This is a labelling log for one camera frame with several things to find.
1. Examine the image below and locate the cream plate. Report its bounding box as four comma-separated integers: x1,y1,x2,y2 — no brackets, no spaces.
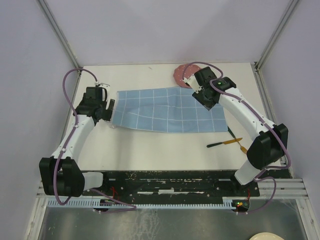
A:
249,232,284,240

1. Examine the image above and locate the light blue cable duct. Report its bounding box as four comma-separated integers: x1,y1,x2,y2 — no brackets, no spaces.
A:
47,197,236,210

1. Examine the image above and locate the aluminium frame post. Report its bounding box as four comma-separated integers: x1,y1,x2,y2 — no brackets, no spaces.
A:
255,0,301,70
36,0,81,68

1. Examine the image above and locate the pink dotted plate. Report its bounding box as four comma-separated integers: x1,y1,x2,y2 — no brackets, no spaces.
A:
173,64,201,89

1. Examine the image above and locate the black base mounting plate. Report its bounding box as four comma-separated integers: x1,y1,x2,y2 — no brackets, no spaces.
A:
83,170,260,205

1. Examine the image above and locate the blue checked cloth placemat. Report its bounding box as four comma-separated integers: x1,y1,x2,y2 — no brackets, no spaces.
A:
112,87,228,134

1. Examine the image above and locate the green handled gold knife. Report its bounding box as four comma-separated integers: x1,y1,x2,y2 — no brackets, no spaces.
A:
206,137,243,148

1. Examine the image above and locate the green handled gold fork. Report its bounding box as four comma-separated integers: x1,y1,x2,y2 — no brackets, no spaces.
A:
226,126,249,155

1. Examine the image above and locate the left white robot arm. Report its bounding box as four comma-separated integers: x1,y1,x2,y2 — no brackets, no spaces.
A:
39,85,115,198

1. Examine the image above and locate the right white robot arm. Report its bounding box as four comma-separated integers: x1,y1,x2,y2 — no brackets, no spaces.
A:
183,67,289,196

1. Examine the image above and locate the left aluminium frame post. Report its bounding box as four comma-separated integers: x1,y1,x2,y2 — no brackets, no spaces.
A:
36,0,81,68

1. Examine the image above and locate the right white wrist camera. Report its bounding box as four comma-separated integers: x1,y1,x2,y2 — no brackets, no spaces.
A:
182,74,203,93

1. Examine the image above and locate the right aluminium frame post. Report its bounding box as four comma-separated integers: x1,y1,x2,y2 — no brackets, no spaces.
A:
255,0,301,70

